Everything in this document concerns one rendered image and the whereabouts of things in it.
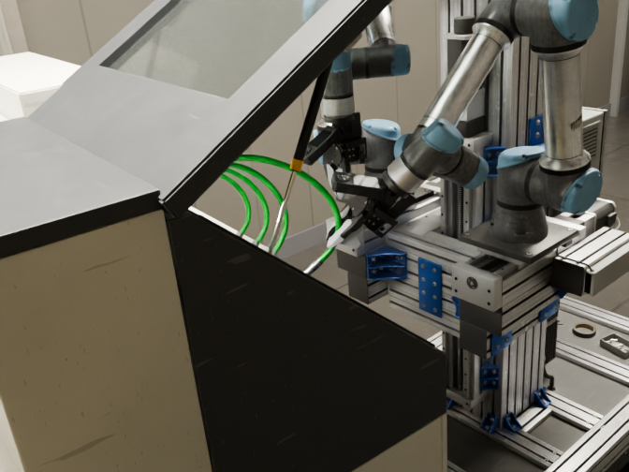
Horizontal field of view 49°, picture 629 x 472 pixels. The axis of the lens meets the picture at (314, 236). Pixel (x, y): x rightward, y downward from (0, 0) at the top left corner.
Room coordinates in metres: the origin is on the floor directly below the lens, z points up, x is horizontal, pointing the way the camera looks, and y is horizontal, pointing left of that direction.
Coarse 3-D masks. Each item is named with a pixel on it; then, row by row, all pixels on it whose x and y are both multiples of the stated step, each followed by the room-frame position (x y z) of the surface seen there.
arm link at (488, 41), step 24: (504, 0) 1.57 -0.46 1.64; (480, 24) 1.57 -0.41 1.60; (504, 24) 1.55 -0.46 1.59; (480, 48) 1.54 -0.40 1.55; (504, 48) 1.57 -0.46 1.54; (456, 72) 1.53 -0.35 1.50; (480, 72) 1.52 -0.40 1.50; (456, 96) 1.49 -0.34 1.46; (432, 120) 1.47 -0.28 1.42; (456, 120) 1.48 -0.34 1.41; (408, 144) 1.46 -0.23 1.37
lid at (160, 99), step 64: (192, 0) 1.64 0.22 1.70; (256, 0) 1.43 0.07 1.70; (320, 0) 1.27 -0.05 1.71; (384, 0) 1.16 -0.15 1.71; (128, 64) 1.51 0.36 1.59; (192, 64) 1.33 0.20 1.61; (256, 64) 1.18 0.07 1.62; (320, 64) 1.08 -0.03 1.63; (64, 128) 1.34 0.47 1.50; (128, 128) 1.18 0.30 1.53; (192, 128) 1.06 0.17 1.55; (256, 128) 1.01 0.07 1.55; (192, 192) 0.94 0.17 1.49
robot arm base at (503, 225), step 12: (504, 204) 1.64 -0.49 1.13; (540, 204) 1.63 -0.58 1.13; (492, 216) 1.69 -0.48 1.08; (504, 216) 1.63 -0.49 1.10; (516, 216) 1.61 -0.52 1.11; (528, 216) 1.61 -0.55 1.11; (540, 216) 1.62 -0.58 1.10; (492, 228) 1.65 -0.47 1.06; (504, 228) 1.62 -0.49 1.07; (516, 228) 1.60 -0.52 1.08; (528, 228) 1.60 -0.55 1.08; (540, 228) 1.61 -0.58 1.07; (504, 240) 1.61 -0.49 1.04; (516, 240) 1.60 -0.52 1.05; (528, 240) 1.59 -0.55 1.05; (540, 240) 1.60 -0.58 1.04
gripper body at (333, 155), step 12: (336, 120) 1.58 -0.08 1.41; (348, 120) 1.58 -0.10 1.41; (348, 132) 1.61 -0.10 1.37; (360, 132) 1.62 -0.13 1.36; (336, 144) 1.58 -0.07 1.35; (348, 144) 1.58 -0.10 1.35; (360, 144) 1.60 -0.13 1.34; (324, 156) 1.62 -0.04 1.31; (336, 156) 1.58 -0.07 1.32; (348, 156) 1.58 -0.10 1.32; (360, 156) 1.60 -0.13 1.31
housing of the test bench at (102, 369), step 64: (0, 128) 1.41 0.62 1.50; (0, 192) 0.99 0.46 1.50; (64, 192) 0.96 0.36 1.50; (128, 192) 0.93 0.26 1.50; (0, 256) 0.81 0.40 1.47; (64, 256) 0.85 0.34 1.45; (128, 256) 0.90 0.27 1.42; (0, 320) 0.79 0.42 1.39; (64, 320) 0.84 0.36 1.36; (128, 320) 0.89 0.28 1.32; (0, 384) 0.78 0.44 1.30; (64, 384) 0.82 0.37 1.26; (128, 384) 0.87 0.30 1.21; (192, 384) 0.93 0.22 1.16; (0, 448) 1.00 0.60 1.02; (64, 448) 0.81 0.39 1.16; (128, 448) 0.86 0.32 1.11; (192, 448) 0.92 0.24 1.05
